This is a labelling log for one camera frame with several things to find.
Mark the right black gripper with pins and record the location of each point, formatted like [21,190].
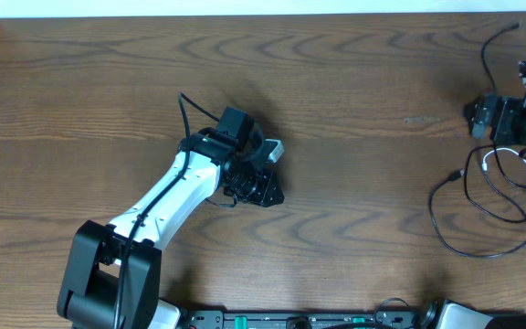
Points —
[509,108]

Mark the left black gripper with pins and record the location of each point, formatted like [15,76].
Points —
[268,193]

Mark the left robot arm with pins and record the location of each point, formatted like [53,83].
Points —
[113,271]

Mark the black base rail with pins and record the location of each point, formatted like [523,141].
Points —
[396,319]

